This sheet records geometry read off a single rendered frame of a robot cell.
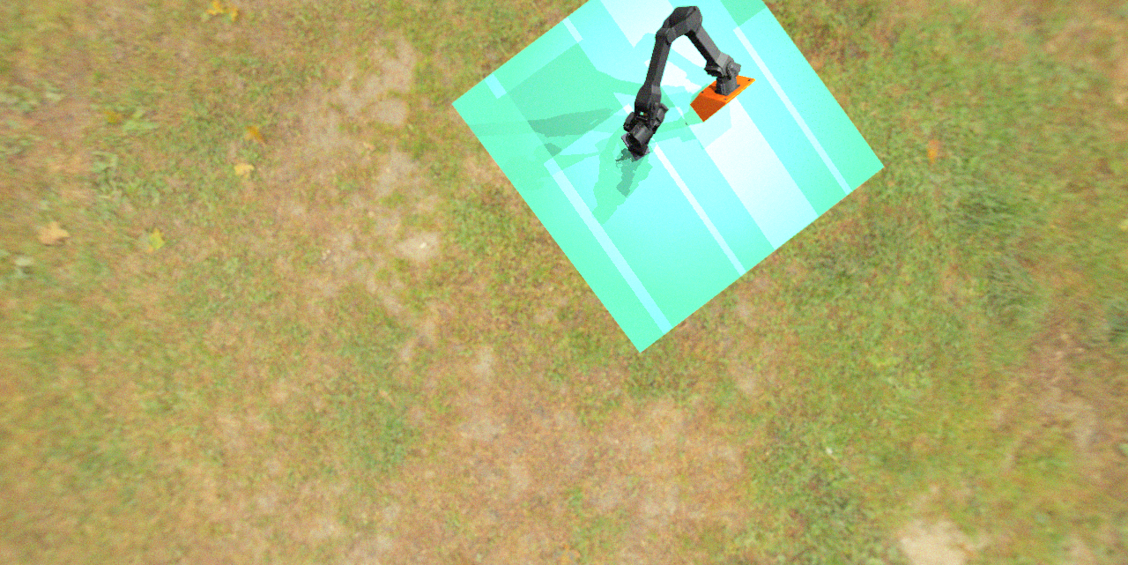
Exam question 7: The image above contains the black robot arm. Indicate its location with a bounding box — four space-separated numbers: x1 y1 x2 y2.
623 6 741 148

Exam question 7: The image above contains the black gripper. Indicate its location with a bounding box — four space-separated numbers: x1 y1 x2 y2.
628 130 656 156

